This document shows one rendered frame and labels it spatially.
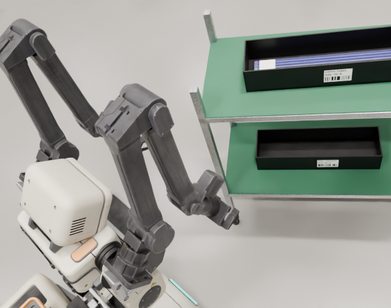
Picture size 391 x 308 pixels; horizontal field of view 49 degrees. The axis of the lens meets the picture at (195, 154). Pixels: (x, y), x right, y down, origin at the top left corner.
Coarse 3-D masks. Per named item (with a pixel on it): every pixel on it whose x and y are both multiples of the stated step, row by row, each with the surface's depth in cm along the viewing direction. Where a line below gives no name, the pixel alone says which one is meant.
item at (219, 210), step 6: (210, 198) 125; (216, 198) 129; (216, 204) 126; (222, 204) 127; (210, 210) 123; (216, 210) 126; (222, 210) 127; (228, 210) 126; (210, 216) 128; (216, 216) 127; (222, 216) 126; (216, 222) 127; (222, 222) 127
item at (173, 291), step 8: (168, 280) 204; (168, 288) 200; (176, 288) 201; (104, 296) 205; (168, 296) 198; (176, 296) 197; (184, 296) 198; (160, 304) 197; (168, 304) 196; (176, 304) 195; (184, 304) 195; (192, 304) 195
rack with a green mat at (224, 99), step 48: (240, 48) 182; (192, 96) 155; (240, 96) 168; (288, 96) 162; (336, 96) 158; (384, 96) 153; (240, 144) 229; (384, 144) 210; (240, 192) 212; (288, 192) 207; (336, 192) 201; (384, 192) 196
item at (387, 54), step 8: (312, 56) 165; (320, 56) 164; (328, 56) 163; (336, 56) 162; (344, 56) 161; (352, 56) 161; (360, 56) 160; (368, 56) 159; (376, 56) 158; (384, 56) 157; (256, 64) 169; (264, 64) 168; (272, 64) 167; (280, 64) 166; (288, 64) 165; (296, 64) 164; (304, 64) 164; (312, 64) 163; (320, 64) 162
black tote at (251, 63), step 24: (264, 48) 170; (288, 48) 169; (312, 48) 168; (336, 48) 167; (360, 48) 166; (384, 48) 164; (264, 72) 158; (288, 72) 157; (312, 72) 156; (336, 72) 154; (360, 72) 153; (384, 72) 152
